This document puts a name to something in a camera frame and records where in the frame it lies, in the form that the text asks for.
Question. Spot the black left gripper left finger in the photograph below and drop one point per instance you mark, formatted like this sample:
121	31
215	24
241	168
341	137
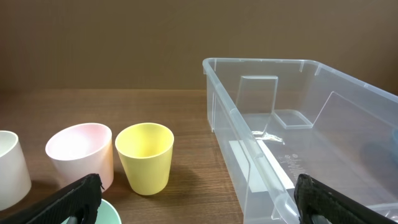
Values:
78	202

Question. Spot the white label sticker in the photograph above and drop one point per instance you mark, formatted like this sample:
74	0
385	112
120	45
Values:
251	174

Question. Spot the clear plastic storage container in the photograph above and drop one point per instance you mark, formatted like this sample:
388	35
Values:
315	120

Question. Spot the pink plastic cup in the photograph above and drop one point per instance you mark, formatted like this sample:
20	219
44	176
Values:
83	149

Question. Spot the cream plastic cup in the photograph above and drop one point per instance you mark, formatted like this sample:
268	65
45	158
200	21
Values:
15	178

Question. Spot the yellow plastic cup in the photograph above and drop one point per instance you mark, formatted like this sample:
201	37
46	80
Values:
145	151

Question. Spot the mint green bowl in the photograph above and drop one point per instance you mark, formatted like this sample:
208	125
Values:
107	214

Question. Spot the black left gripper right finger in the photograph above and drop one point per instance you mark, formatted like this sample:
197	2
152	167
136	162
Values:
319	203

